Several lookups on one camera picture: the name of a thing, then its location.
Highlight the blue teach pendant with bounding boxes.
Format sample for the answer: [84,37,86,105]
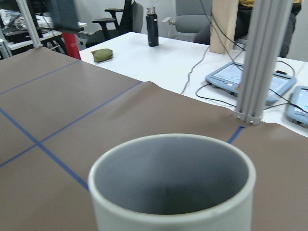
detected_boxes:
[286,86,308,128]
[205,61,297,106]

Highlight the black office chair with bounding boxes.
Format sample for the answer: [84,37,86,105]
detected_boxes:
[85,0,144,48]

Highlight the seated person black trousers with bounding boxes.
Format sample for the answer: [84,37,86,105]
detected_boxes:
[193,0,303,58]

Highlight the aluminium frame post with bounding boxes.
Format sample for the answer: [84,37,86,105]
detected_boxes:
[232,0,294,127]

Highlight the grey office chair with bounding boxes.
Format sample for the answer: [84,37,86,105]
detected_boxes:
[162,0,213,45]

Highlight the green bean bag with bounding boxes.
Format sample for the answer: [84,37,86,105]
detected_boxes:
[91,49,113,63]

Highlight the red fire extinguisher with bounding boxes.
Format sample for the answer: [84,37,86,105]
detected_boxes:
[62,32,81,60]

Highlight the wooden board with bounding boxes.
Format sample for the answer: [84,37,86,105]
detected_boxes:
[210,0,239,54]

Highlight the black thermos bottle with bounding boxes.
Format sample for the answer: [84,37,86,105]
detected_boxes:
[146,6,159,47]

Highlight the white ribbed cup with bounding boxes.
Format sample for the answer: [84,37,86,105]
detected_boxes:
[88,134,256,231]

